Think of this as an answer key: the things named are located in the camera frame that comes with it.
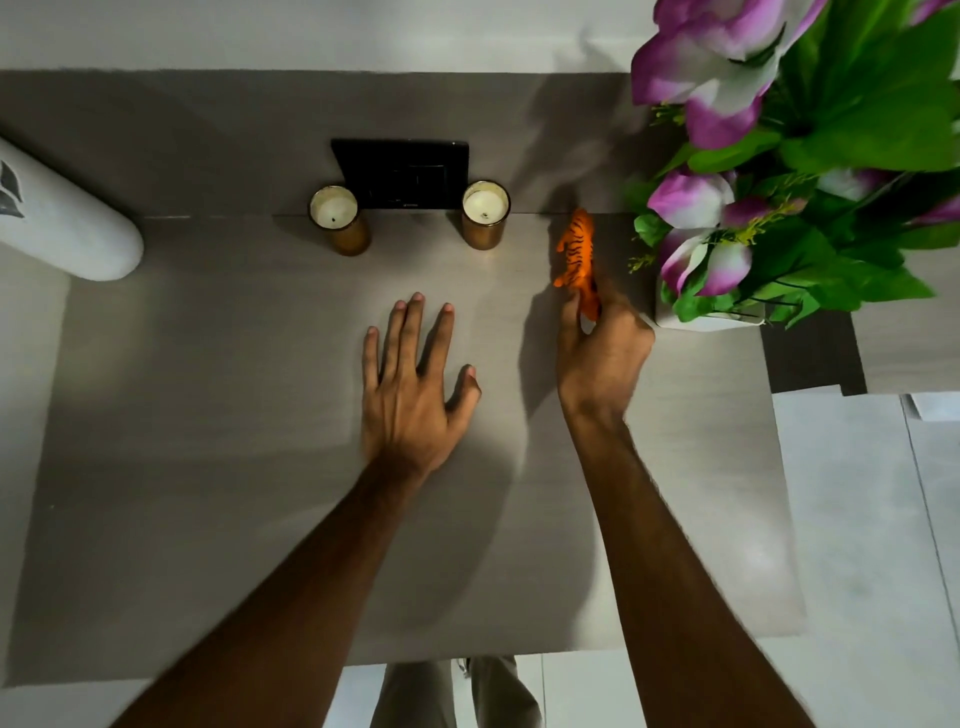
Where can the person's left hand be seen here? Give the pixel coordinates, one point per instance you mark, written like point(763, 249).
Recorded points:
point(409, 405)

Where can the person's right hand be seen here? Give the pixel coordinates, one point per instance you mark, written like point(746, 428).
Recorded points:
point(600, 360)

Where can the person's left little finger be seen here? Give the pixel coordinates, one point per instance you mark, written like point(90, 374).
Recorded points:
point(370, 356)

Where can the person's left thumb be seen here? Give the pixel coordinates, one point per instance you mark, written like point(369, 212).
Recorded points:
point(465, 397)

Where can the person's left middle finger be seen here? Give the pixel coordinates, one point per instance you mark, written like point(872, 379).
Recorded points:
point(411, 330)

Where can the person's right fingers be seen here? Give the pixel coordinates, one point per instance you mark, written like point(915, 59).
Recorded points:
point(574, 322)

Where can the orange toy tiger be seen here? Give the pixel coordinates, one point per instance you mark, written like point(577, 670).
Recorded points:
point(579, 259)

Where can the person's right forearm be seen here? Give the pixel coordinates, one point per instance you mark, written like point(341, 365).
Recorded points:
point(675, 577)

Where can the person's left forearm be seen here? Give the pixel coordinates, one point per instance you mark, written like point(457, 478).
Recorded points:
point(277, 600)

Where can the amber glass candle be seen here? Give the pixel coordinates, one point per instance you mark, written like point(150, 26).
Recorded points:
point(340, 219)
point(485, 213)

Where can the purple and white artificial flowers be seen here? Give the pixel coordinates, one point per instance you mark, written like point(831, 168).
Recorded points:
point(802, 150)

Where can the person's beige trousers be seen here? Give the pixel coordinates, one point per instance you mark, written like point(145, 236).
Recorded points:
point(457, 694)

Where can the black wall switch plate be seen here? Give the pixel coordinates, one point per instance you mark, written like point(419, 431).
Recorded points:
point(403, 174)

